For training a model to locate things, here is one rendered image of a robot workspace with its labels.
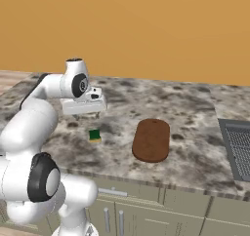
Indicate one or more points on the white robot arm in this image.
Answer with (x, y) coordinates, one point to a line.
(29, 129)

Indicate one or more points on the beige drawer front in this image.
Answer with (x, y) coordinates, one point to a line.
(231, 207)
(130, 191)
(187, 197)

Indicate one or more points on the brown wooden cutting board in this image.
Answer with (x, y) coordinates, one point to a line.
(151, 144)

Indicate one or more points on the green and yellow sponge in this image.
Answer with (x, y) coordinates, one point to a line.
(94, 135)

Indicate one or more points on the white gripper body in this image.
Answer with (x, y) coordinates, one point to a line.
(83, 106)

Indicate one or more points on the grey sink basin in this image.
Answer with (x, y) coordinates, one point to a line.
(237, 149)

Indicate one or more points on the beige cupboard door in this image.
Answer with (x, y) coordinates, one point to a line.
(159, 221)
(226, 227)
(101, 217)

